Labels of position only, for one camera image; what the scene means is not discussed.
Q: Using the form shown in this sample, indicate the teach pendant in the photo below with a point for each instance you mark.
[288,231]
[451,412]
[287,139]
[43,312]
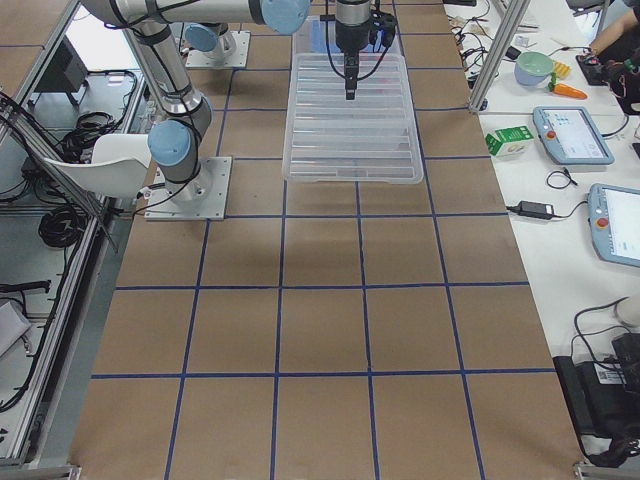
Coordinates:
[570,136]
[614,223]

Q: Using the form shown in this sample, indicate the clear plastic box lid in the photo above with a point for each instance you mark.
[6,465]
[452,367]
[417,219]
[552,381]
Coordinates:
[372,138]

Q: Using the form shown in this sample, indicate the toy carrot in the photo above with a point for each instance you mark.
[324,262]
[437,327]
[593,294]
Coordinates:
[565,90]

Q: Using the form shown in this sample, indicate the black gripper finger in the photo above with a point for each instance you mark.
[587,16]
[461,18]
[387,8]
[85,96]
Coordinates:
[354,71]
[348,76]

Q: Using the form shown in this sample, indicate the near teach pendant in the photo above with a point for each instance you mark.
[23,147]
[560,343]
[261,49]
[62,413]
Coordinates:
[614,223]

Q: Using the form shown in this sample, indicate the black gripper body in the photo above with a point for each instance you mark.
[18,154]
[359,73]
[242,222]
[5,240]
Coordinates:
[349,38]

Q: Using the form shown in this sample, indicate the green white carton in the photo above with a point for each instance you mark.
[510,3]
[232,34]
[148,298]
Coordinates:
[508,141]

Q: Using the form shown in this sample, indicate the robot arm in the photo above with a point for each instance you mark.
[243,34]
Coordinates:
[175,141]
[213,40]

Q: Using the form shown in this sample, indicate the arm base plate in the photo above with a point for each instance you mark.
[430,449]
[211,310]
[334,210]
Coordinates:
[203,198]
[196,60]

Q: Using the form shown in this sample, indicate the white chair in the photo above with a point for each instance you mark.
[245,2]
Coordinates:
[118,166]

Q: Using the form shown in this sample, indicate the yellow toy corn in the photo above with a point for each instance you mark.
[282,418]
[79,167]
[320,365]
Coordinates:
[561,70]

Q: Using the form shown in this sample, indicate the clear plastic storage box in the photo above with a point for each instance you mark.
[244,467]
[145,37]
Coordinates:
[323,34]

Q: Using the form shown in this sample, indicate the far teach pendant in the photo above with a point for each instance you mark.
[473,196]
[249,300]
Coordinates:
[570,136]

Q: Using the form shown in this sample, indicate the black power adapter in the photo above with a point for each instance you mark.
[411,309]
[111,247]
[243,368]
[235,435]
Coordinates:
[535,210]

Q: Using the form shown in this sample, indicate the green bowl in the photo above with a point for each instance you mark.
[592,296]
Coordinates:
[532,68]

